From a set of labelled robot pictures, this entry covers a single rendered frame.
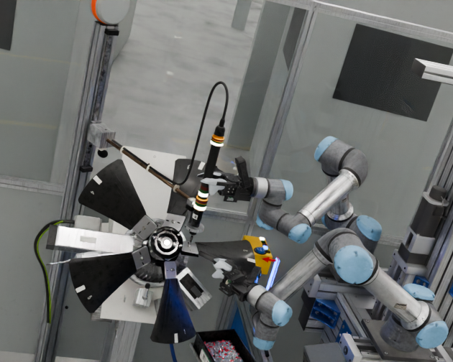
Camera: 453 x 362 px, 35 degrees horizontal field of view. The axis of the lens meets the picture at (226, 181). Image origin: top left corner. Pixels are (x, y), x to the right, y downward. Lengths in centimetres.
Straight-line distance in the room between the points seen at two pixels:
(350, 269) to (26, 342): 195
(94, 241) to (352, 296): 116
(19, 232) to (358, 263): 169
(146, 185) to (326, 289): 90
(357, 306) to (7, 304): 166
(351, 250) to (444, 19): 311
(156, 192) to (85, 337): 112
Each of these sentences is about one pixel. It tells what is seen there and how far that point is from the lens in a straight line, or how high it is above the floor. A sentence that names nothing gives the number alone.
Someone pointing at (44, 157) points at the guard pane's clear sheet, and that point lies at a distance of 326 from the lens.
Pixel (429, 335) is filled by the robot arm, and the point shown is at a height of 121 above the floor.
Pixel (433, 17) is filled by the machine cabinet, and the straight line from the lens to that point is 521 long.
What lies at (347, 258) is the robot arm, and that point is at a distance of 233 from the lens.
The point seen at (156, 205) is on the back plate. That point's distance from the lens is 288.
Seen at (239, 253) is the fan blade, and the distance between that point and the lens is 270.
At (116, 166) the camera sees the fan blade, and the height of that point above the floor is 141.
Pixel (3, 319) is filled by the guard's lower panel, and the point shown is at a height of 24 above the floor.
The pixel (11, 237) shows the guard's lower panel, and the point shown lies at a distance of 344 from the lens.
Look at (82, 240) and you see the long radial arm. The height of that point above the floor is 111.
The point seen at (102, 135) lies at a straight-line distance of 292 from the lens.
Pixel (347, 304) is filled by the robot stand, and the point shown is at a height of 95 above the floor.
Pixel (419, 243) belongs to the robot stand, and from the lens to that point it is 289.
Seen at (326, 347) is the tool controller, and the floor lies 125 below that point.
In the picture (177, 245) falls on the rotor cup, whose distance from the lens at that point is 258.
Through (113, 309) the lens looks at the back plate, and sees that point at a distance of 279.
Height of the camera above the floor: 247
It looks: 23 degrees down
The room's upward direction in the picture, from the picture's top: 15 degrees clockwise
